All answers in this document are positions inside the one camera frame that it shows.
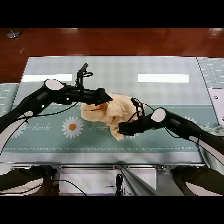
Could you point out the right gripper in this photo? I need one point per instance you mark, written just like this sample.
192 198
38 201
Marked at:
135 127

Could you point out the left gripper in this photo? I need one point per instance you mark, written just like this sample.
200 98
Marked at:
96 96

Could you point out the cream T-shirt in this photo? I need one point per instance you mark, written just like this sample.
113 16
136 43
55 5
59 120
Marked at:
110 111

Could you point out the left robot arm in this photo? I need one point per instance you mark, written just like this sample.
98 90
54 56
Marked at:
36 98

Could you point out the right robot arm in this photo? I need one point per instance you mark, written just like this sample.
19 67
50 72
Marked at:
181 124

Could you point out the silver frame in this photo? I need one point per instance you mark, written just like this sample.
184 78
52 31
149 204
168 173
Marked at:
140 186

